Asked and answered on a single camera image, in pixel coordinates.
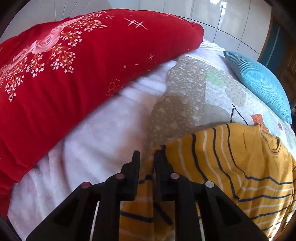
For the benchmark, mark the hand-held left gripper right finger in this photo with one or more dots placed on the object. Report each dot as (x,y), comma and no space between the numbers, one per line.
(160,168)

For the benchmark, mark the yellow striped shirt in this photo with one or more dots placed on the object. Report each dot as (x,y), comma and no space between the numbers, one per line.
(231,166)

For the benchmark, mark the wooden door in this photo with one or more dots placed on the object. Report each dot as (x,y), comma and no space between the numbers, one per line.
(286,64)

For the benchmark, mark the white fleece sheet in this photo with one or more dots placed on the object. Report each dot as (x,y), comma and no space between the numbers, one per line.
(92,139)

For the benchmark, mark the heart patterned quilt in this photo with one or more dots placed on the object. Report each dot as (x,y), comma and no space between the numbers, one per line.
(196,92)

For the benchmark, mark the blue knitted pillow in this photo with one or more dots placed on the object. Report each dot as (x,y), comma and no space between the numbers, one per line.
(261,81)

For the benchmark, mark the red floral pillow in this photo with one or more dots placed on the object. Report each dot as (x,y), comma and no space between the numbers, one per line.
(81,81)

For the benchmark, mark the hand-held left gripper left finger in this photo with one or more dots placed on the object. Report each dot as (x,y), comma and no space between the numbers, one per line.
(136,168)

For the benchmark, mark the white glossy wardrobe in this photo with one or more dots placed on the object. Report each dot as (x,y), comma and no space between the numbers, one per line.
(231,18)

